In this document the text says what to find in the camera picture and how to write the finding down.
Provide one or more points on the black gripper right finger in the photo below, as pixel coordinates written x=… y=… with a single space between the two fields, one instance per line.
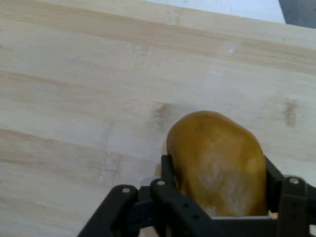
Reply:
x=293 y=205

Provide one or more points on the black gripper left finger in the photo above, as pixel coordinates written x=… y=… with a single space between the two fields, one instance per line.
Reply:
x=138 y=207

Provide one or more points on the brown potato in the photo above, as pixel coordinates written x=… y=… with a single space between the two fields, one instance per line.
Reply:
x=217 y=160

